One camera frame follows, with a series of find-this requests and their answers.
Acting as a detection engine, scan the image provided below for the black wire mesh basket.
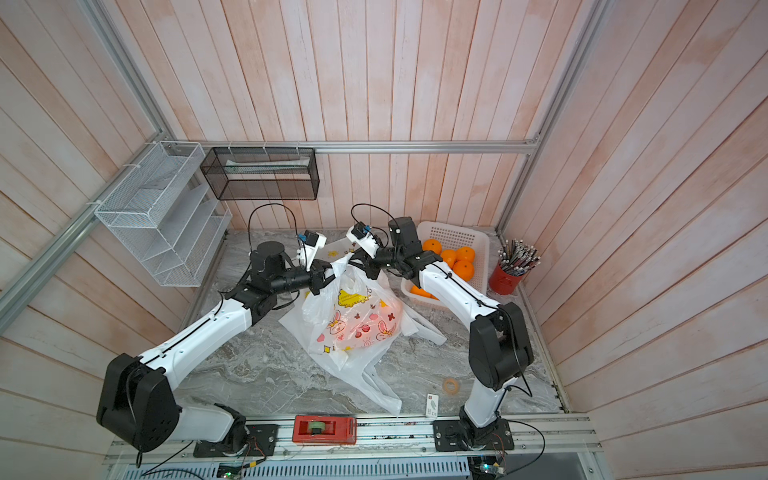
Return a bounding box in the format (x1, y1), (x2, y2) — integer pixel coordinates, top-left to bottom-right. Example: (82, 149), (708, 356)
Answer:
(201, 146), (320, 201)

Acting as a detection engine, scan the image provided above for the small white card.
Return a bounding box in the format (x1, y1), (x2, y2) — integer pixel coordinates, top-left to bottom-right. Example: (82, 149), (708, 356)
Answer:
(425, 394), (439, 419)

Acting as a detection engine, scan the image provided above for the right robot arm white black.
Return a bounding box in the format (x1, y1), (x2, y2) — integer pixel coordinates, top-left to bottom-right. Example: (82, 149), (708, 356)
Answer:
(347, 217), (534, 452)

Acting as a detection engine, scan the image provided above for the red tape dispenser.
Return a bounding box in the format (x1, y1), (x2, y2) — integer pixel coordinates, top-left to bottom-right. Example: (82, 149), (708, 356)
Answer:
(292, 415), (357, 445)

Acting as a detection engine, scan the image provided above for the orange mandarin middle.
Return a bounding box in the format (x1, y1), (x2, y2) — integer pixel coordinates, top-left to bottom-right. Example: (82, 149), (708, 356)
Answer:
(452, 260), (475, 282)

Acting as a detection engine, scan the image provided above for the white plastic perforated basket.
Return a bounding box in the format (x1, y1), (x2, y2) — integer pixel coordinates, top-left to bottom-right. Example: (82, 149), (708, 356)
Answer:
(417, 221), (490, 294)

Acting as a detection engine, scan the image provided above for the red metal pencil bucket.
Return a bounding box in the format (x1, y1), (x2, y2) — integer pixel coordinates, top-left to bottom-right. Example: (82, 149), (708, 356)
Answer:
(488, 264), (523, 295)

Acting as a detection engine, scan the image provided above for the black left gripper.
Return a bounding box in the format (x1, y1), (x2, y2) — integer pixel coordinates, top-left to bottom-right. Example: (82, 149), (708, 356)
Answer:
(271, 259), (347, 296)

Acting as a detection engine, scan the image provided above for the white wire mesh shelf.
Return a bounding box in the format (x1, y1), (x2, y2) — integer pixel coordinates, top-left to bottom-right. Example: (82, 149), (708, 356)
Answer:
(96, 141), (232, 287)

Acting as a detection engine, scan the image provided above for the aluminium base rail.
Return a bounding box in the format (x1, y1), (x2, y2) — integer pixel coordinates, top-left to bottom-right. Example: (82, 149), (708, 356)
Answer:
(102, 414), (612, 479)

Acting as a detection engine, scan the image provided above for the orange mandarin back right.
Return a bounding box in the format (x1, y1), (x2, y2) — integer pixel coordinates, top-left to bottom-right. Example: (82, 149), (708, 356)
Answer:
(423, 239), (443, 255)

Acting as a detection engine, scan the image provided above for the white printed plastic bag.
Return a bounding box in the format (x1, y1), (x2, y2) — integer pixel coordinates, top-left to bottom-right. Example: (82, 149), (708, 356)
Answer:
(302, 254), (403, 355)

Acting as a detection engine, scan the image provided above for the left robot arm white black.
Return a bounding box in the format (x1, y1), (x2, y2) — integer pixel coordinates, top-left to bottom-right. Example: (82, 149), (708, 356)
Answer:
(96, 231), (335, 456)

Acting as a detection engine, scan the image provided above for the orange mandarin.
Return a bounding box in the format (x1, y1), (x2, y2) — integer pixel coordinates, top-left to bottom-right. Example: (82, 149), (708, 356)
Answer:
(410, 285), (432, 298)
(423, 239), (443, 255)
(441, 249), (457, 268)
(452, 260), (475, 282)

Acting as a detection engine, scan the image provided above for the orange mandarin left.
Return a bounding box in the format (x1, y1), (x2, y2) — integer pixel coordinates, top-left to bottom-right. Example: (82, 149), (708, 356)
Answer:
(410, 285), (432, 298)

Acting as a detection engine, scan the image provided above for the orange mandarin centre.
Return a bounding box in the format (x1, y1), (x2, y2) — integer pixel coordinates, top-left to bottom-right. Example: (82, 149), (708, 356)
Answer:
(441, 249), (457, 268)

